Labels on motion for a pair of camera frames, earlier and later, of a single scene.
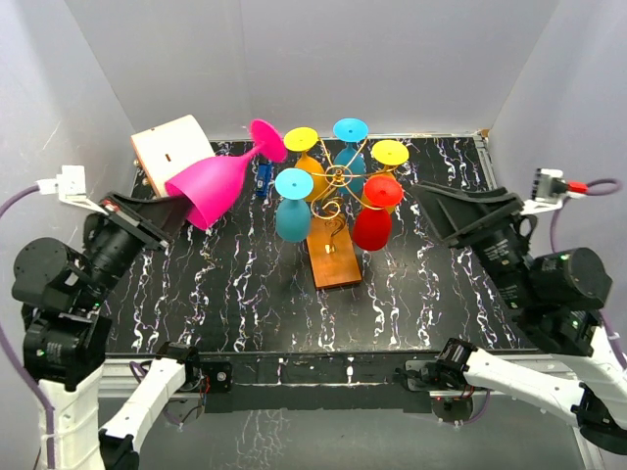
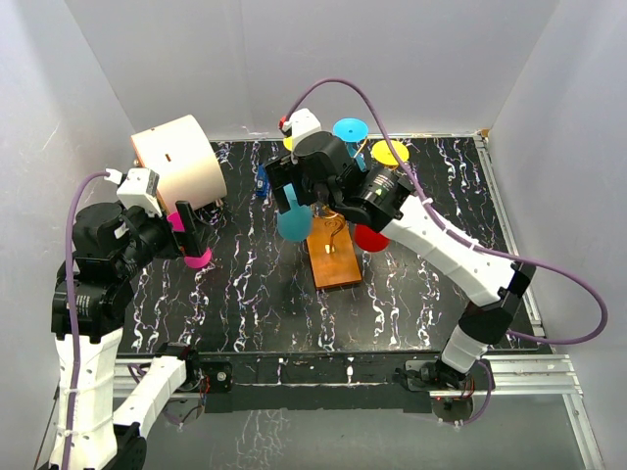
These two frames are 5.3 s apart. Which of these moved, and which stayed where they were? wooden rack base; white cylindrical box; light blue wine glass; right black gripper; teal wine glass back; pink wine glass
Moved: right black gripper; pink wine glass
Stayed: teal wine glass back; light blue wine glass; white cylindrical box; wooden rack base
